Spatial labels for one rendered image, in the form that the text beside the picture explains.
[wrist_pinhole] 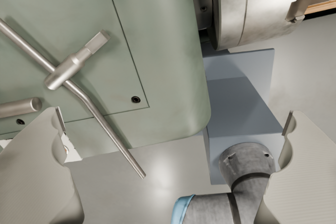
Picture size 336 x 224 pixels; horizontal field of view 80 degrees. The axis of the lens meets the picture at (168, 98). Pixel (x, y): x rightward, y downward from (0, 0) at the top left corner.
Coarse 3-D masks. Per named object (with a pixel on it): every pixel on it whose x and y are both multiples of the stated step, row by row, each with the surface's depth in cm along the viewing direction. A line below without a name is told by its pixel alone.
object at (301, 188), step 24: (288, 120) 11; (288, 144) 9; (312, 144) 8; (288, 168) 7; (312, 168) 7; (264, 192) 7; (288, 192) 7; (312, 192) 7; (264, 216) 6; (288, 216) 6; (312, 216) 6
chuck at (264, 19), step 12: (252, 0) 26; (264, 0) 26; (276, 0) 26; (288, 0) 26; (252, 12) 27; (264, 12) 28; (276, 12) 28; (252, 24) 29; (264, 24) 30; (276, 24) 30; (288, 24) 30; (252, 36) 33; (264, 36) 33; (276, 36) 35
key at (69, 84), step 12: (0, 24) 24; (12, 36) 25; (24, 48) 26; (36, 60) 26; (48, 60) 27; (72, 84) 29; (84, 96) 30; (96, 108) 31; (108, 132) 33; (120, 144) 34; (132, 156) 37
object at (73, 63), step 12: (96, 36) 24; (108, 36) 25; (84, 48) 25; (96, 48) 25; (72, 60) 26; (84, 60) 27; (60, 72) 27; (72, 72) 27; (48, 84) 28; (60, 84) 28
